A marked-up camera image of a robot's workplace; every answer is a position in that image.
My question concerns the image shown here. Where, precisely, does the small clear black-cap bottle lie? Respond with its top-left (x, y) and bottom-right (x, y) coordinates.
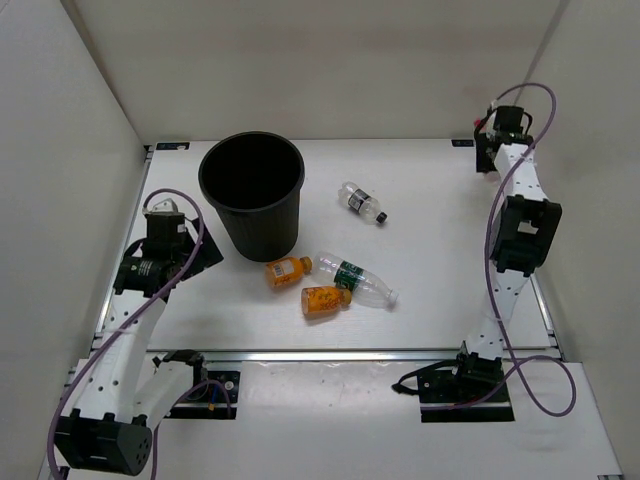
top-left (338, 181), bottom-right (388, 225)

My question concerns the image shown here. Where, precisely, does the orange juice bottle with barcode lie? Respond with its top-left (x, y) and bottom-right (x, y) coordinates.
top-left (265, 256), bottom-right (312, 289)

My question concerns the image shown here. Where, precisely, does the black plastic waste bin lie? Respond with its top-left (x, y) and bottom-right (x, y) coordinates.
top-left (198, 131), bottom-right (305, 263)

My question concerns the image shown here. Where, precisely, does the orange juice bottle fruit label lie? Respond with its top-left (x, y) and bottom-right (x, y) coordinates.
top-left (300, 286), bottom-right (352, 318)

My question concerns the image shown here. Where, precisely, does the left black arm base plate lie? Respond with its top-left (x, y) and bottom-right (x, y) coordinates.
top-left (153, 350), bottom-right (241, 420)

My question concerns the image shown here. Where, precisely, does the aluminium rail front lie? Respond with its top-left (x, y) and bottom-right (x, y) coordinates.
top-left (149, 348), bottom-right (474, 364)

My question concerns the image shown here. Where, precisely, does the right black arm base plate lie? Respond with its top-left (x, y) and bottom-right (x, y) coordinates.
top-left (392, 353), bottom-right (515, 423)

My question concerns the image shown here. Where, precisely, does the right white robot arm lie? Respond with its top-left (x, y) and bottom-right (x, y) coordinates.
top-left (449, 106), bottom-right (562, 400)

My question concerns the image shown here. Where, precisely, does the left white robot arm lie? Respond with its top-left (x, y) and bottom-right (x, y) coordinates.
top-left (48, 212), bottom-right (223, 476)

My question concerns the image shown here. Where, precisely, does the large clear green-label bottle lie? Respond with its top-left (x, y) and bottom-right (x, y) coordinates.
top-left (312, 251), bottom-right (398, 310)

